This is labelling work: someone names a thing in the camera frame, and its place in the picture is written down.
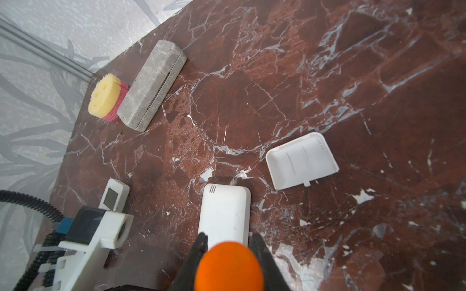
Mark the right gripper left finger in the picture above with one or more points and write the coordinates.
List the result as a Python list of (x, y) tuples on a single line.
[(185, 278)]

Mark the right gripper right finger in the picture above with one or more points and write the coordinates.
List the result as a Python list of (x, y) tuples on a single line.
[(273, 278)]

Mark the white remote with batteries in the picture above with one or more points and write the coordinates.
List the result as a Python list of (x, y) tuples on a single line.
[(225, 214)]

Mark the white battery cover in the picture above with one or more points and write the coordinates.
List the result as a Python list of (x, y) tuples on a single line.
[(301, 161)]

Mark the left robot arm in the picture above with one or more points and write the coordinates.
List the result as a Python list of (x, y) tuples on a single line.
[(21, 215)]

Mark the white remote with display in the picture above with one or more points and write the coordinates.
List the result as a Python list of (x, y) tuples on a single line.
[(115, 196)]

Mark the yellow smiley sponge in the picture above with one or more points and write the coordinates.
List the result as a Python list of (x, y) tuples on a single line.
[(107, 97)]

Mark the grey stone block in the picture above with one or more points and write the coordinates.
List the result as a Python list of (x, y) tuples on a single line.
[(151, 85)]

